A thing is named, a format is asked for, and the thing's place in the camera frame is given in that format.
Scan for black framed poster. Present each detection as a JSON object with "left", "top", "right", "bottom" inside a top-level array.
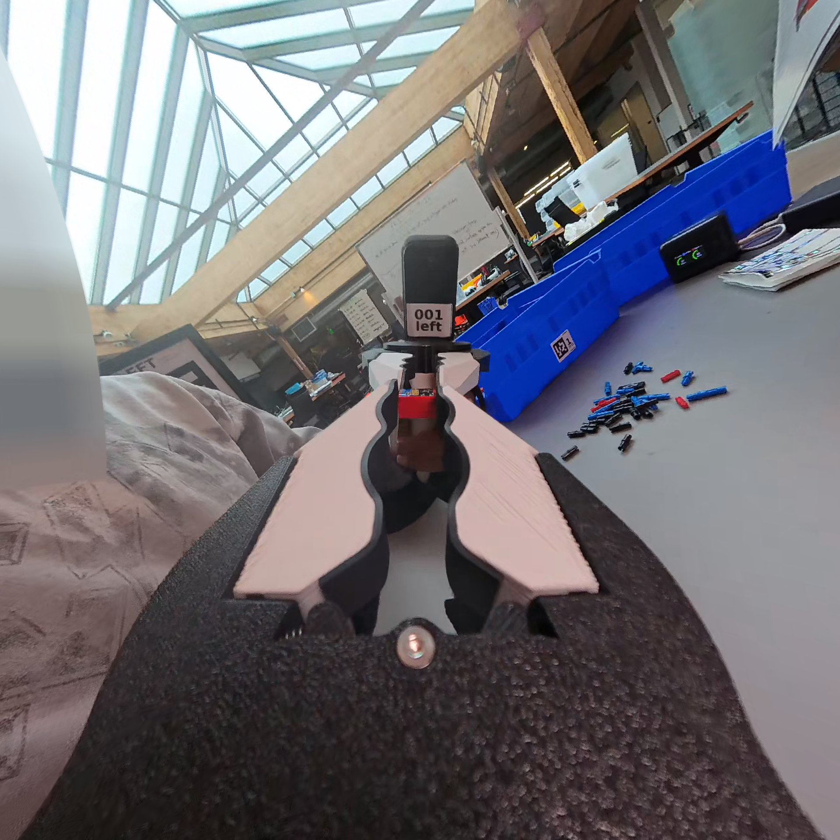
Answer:
[{"left": 98, "top": 325, "right": 232, "bottom": 403}]

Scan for black power bank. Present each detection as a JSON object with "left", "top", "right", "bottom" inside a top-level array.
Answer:
[{"left": 659, "top": 213, "right": 736, "bottom": 285}]

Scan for long blue bin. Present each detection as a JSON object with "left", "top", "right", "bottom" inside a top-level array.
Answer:
[{"left": 553, "top": 129, "right": 793, "bottom": 304}]

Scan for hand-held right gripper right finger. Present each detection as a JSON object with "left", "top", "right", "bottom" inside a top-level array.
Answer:
[{"left": 437, "top": 385, "right": 600, "bottom": 635}]

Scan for person's left hand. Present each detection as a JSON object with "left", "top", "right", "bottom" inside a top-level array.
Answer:
[{"left": 395, "top": 419, "right": 442, "bottom": 475}]

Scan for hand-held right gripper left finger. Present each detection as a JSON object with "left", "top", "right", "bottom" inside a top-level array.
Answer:
[{"left": 234, "top": 381, "right": 401, "bottom": 635}]

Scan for small folded booklet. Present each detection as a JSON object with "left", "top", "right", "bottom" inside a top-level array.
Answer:
[{"left": 718, "top": 227, "right": 840, "bottom": 292}]

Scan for person's mottled grey clothing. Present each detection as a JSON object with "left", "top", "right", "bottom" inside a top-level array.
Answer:
[{"left": 0, "top": 371, "right": 322, "bottom": 840}]

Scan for large whiteboard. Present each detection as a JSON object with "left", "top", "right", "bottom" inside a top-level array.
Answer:
[{"left": 356, "top": 161, "right": 517, "bottom": 307}]

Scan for white storage boxes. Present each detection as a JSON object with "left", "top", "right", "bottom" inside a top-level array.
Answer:
[{"left": 534, "top": 134, "right": 635, "bottom": 219}]

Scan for pile of small toy pins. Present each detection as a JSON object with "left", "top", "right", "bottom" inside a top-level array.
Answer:
[{"left": 567, "top": 360, "right": 729, "bottom": 461}]

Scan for small flip chart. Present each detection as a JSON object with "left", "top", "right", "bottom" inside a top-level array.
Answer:
[{"left": 337, "top": 289, "right": 392, "bottom": 346}]

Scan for white cable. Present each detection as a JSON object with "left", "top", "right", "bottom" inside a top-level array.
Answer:
[{"left": 736, "top": 222, "right": 789, "bottom": 252}]

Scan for grey desk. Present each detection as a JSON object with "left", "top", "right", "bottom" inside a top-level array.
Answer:
[{"left": 387, "top": 220, "right": 840, "bottom": 840}]

